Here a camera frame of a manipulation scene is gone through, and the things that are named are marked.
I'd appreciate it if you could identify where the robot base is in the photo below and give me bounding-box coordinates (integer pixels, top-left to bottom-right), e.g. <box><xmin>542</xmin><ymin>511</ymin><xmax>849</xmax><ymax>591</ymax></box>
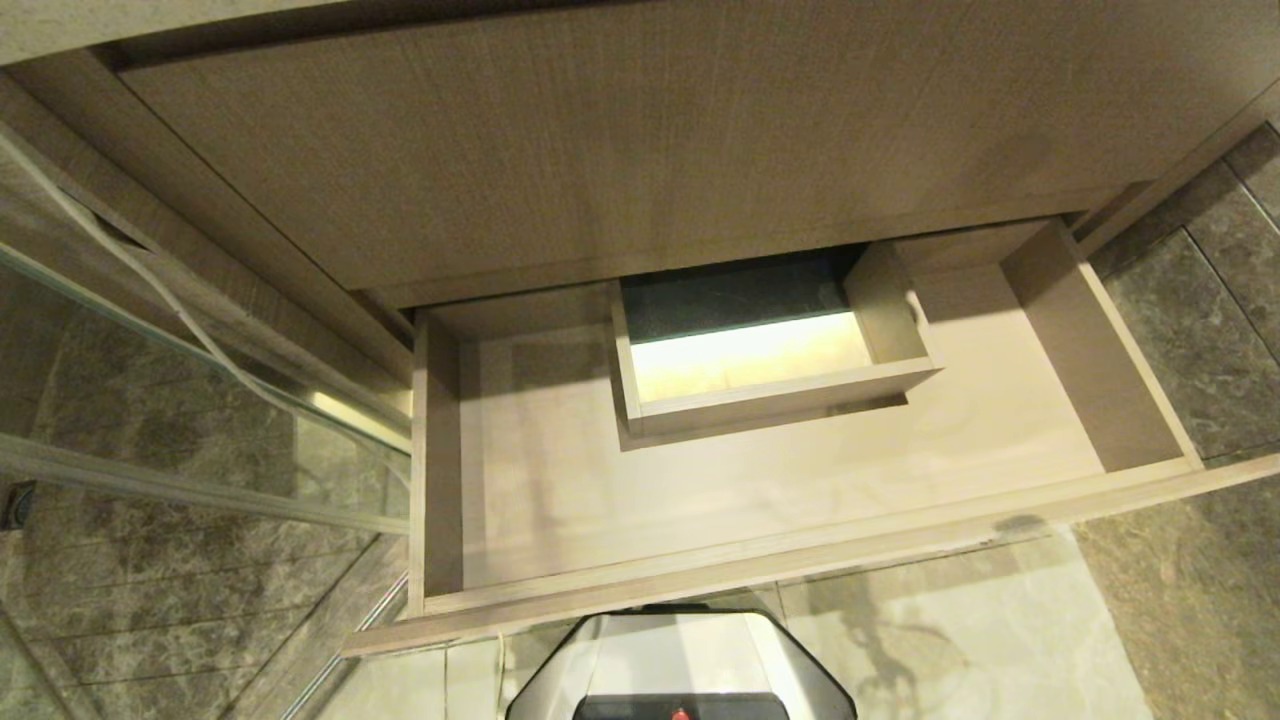
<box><xmin>505</xmin><ymin>603</ymin><xmax>858</xmax><ymax>720</ymax></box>

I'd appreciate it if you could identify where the open beige wooden drawer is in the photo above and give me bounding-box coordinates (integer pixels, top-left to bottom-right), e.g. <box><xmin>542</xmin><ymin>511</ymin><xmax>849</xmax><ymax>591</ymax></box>
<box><xmin>342</xmin><ymin>218</ymin><xmax>1280</xmax><ymax>658</ymax></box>

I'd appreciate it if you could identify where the closed beige wooden drawer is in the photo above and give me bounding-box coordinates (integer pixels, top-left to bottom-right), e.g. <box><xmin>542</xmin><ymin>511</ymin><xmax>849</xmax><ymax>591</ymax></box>
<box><xmin>118</xmin><ymin>0</ymin><xmax>1280</xmax><ymax>310</ymax></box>

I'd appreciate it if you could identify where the glass shower door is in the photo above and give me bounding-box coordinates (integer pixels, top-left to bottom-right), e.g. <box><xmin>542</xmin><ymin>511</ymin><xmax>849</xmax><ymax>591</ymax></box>
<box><xmin>0</xmin><ymin>125</ymin><xmax>413</xmax><ymax>720</ymax></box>

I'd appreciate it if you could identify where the beige wooden vanity cabinet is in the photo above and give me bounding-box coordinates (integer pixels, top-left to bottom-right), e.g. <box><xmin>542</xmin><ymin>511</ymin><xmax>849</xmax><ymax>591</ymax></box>
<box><xmin>0</xmin><ymin>0</ymin><xmax>1280</xmax><ymax>401</ymax></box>

